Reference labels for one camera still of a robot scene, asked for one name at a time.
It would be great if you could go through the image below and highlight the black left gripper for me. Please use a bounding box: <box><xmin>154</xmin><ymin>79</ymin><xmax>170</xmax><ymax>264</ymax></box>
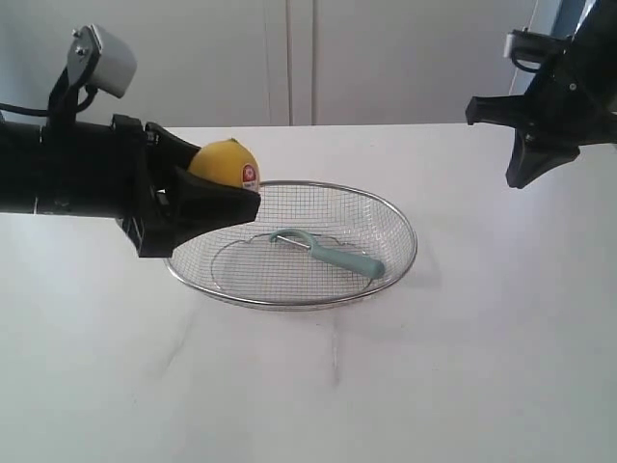
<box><xmin>112</xmin><ymin>114</ymin><xmax>261</xmax><ymax>258</ymax></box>

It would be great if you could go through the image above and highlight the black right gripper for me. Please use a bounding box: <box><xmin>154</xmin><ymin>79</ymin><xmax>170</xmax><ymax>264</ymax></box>
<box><xmin>465</xmin><ymin>1</ymin><xmax>616</xmax><ymax>188</ymax></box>

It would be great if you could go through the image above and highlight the yellow lemon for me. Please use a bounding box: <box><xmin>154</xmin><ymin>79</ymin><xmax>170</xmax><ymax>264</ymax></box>
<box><xmin>188</xmin><ymin>138</ymin><xmax>260</xmax><ymax>192</ymax></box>

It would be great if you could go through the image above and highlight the teal handled peeler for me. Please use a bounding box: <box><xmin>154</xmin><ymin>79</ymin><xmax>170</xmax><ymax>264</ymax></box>
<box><xmin>269</xmin><ymin>229</ymin><xmax>386</xmax><ymax>280</ymax></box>

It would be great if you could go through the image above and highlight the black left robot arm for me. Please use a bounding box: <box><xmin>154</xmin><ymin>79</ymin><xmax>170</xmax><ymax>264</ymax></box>
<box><xmin>1</xmin><ymin>115</ymin><xmax>260</xmax><ymax>258</ymax></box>

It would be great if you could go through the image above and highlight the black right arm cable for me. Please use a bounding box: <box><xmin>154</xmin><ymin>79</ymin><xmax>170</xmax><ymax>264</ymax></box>
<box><xmin>509</xmin><ymin>45</ymin><xmax>550</xmax><ymax>74</ymax></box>

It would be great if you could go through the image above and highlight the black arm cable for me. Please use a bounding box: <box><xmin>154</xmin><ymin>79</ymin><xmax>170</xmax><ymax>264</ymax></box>
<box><xmin>509</xmin><ymin>45</ymin><xmax>550</xmax><ymax>74</ymax></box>
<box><xmin>0</xmin><ymin>84</ymin><xmax>95</xmax><ymax>120</ymax></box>

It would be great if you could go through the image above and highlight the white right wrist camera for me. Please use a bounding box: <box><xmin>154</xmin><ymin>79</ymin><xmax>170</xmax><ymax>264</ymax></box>
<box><xmin>503</xmin><ymin>28</ymin><xmax>565</xmax><ymax>62</ymax></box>

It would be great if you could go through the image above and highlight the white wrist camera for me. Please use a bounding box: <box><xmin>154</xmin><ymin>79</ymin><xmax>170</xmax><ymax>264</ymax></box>
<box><xmin>67</xmin><ymin>24</ymin><xmax>137</xmax><ymax>98</ymax></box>
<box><xmin>503</xmin><ymin>28</ymin><xmax>565</xmax><ymax>62</ymax></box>

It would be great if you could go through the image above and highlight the steel wire mesh basket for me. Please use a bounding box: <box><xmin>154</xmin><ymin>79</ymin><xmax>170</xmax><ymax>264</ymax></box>
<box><xmin>166</xmin><ymin>180</ymin><xmax>417</xmax><ymax>312</ymax></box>

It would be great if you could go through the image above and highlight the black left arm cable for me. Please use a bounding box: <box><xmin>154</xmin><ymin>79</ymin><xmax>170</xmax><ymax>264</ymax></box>
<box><xmin>0</xmin><ymin>84</ymin><xmax>95</xmax><ymax>120</ymax></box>

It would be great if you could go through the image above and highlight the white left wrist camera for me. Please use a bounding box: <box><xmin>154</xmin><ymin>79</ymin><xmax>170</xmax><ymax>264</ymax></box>
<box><xmin>67</xmin><ymin>24</ymin><xmax>137</xmax><ymax>98</ymax></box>

